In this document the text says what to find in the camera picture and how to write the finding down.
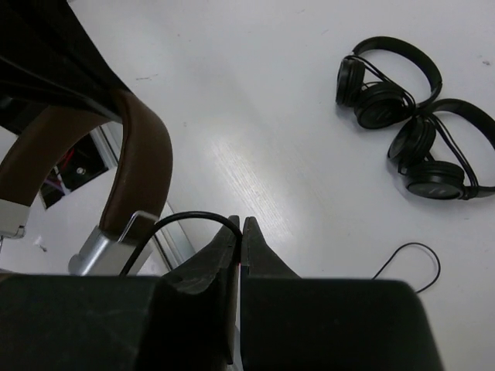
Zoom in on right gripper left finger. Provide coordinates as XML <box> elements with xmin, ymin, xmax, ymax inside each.
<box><xmin>1</xmin><ymin>215</ymin><xmax>241</xmax><ymax>370</ymax></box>

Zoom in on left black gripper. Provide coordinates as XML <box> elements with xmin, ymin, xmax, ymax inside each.
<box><xmin>1</xmin><ymin>1</ymin><xmax>127</xmax><ymax>122</ymax></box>

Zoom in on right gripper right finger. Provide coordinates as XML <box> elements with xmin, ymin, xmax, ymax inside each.
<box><xmin>240</xmin><ymin>217</ymin><xmax>443</xmax><ymax>370</ymax></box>

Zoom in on brown silver headphones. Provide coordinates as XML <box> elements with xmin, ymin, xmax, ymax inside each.
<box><xmin>1</xmin><ymin>90</ymin><xmax>173</xmax><ymax>276</ymax></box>

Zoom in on thin black headphone cable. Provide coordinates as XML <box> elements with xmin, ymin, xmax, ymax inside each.
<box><xmin>118</xmin><ymin>210</ymin><xmax>442</xmax><ymax>294</ymax></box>

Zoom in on left black headphones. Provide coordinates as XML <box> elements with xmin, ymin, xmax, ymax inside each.
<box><xmin>387</xmin><ymin>98</ymin><xmax>495</xmax><ymax>201</ymax></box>

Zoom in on black headphones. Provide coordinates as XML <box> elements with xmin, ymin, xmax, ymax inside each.
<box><xmin>387</xmin><ymin>98</ymin><xmax>495</xmax><ymax>201</ymax></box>
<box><xmin>336</xmin><ymin>36</ymin><xmax>443</xmax><ymax>129</ymax></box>

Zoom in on right black headphones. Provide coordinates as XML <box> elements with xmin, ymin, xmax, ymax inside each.
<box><xmin>336</xmin><ymin>36</ymin><xmax>443</xmax><ymax>129</ymax></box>

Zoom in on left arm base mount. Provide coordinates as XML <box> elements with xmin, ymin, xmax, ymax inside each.
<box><xmin>39</xmin><ymin>134</ymin><xmax>108</xmax><ymax>209</ymax></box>

